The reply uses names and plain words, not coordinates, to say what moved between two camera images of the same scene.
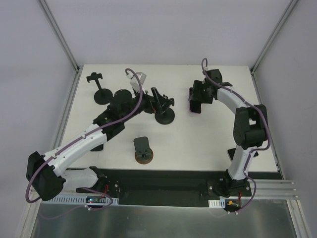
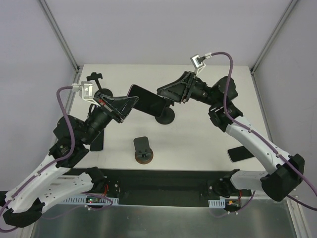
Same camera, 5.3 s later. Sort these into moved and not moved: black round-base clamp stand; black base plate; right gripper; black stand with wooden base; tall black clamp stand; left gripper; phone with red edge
Moved: right gripper; phone with red edge; left gripper
Not moved: black base plate; tall black clamp stand; black round-base clamp stand; black stand with wooden base
